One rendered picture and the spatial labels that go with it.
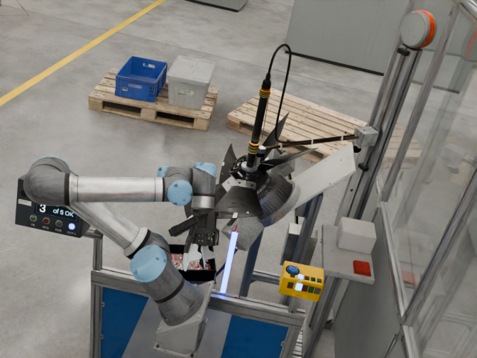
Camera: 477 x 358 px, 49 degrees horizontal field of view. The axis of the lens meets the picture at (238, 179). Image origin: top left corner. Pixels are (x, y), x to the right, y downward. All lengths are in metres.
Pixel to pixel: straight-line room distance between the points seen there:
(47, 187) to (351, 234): 1.50
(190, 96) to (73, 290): 2.50
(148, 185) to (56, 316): 1.82
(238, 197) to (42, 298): 1.59
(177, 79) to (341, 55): 3.27
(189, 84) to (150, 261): 3.63
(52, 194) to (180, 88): 3.71
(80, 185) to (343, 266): 1.39
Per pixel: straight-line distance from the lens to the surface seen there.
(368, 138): 2.52
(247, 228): 2.32
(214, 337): 1.86
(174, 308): 1.67
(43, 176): 1.57
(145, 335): 1.84
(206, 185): 1.69
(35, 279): 3.47
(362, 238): 2.56
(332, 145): 5.12
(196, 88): 5.12
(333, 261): 2.51
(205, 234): 1.68
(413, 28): 2.43
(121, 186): 1.54
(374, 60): 7.76
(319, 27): 7.65
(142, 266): 1.62
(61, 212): 2.06
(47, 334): 3.17
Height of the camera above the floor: 2.41
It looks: 32 degrees down
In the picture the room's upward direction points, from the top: 11 degrees clockwise
